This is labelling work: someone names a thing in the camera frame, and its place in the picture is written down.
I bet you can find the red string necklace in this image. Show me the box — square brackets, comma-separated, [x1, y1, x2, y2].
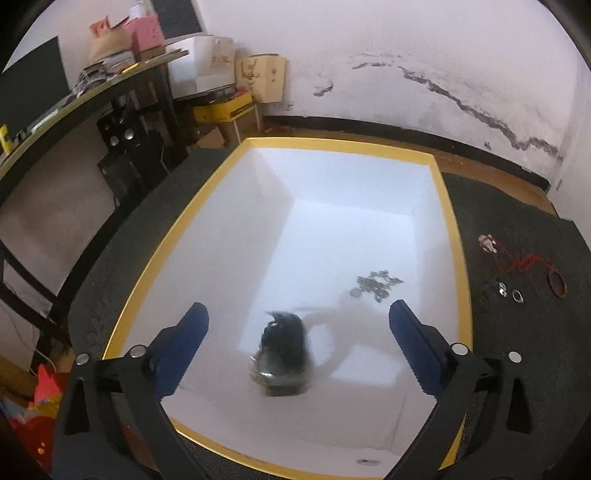
[476, 233, 553, 296]

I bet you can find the red snack bag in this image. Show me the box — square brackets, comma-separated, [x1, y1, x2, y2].
[1, 365, 69, 474]

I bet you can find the black patterned table cloth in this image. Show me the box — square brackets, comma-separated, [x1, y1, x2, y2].
[68, 149, 590, 479]

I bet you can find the yellow white open box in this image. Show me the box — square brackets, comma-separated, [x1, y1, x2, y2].
[105, 138, 473, 479]

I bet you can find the black speaker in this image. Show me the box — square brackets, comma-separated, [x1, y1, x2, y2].
[96, 110, 145, 152]

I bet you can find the yellow cardboard box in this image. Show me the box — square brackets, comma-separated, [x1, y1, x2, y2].
[192, 92, 253, 124]

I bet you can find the black monitor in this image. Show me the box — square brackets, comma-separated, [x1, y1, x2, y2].
[0, 37, 70, 139]

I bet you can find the black desk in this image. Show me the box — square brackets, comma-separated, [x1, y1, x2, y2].
[0, 48, 191, 361]

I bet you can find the white paper bag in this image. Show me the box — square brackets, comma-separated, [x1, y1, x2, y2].
[165, 35, 235, 99]

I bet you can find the brown kraft paper bag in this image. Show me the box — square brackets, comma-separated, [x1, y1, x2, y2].
[235, 54, 287, 104]

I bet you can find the woven straw bag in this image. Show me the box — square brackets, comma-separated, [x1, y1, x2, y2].
[88, 17, 132, 64]

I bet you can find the pink box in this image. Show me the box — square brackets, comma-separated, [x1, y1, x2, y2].
[123, 14, 164, 53]

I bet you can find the silver chain jewelry pile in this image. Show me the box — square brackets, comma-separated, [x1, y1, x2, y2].
[349, 270, 404, 303]

